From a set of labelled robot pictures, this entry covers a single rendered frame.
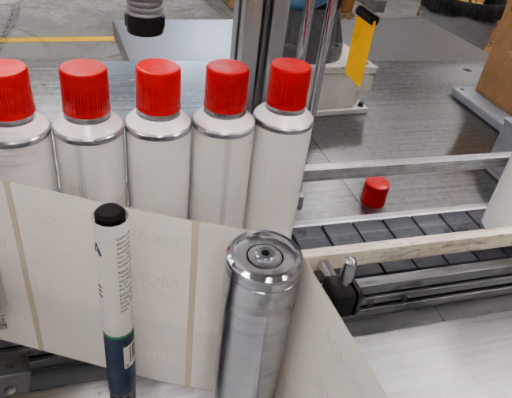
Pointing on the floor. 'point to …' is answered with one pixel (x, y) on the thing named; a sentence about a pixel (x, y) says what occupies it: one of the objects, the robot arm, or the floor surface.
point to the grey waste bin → (462, 27)
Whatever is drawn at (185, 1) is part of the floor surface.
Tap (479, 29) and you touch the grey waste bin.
